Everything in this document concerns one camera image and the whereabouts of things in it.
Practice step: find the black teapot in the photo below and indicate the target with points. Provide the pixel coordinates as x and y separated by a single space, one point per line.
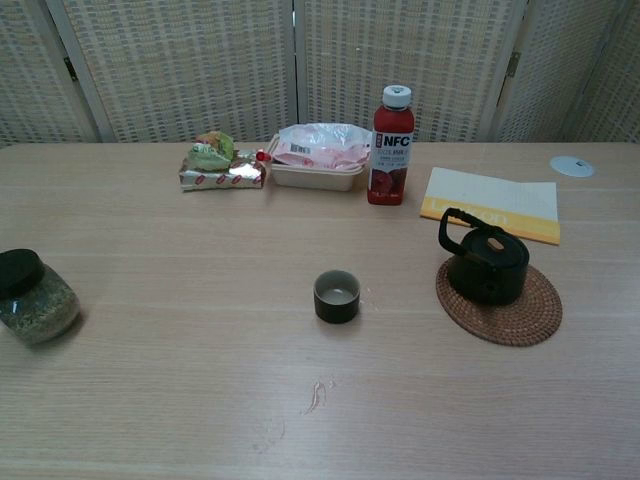
490 282

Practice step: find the beige food container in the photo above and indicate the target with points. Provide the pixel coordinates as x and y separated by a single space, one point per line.
315 180

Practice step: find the dark ceramic teacup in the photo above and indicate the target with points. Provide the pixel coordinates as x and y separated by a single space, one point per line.
336 310

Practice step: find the pink plastic bag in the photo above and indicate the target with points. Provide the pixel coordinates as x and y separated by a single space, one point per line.
320 147

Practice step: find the red NFC juice bottle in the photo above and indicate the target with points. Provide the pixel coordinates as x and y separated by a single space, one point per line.
391 175

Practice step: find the small red cap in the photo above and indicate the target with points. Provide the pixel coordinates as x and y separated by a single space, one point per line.
262 156

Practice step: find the silver red foil packet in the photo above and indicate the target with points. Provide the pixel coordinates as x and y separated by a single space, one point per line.
225 179

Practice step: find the green snack packet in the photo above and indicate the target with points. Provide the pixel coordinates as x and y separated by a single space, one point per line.
215 150

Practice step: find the yellow white Lexicon book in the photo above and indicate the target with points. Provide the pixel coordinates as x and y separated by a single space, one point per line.
490 192

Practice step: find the woven folding screen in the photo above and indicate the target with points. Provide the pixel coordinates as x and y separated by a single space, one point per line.
200 75

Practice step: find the woven rattan coaster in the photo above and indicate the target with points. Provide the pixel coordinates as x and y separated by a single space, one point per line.
520 325

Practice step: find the metal screen hinge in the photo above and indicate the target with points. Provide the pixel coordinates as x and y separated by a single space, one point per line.
70 69
514 64

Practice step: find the glass jar with black lid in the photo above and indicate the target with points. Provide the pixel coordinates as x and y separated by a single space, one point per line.
42 312

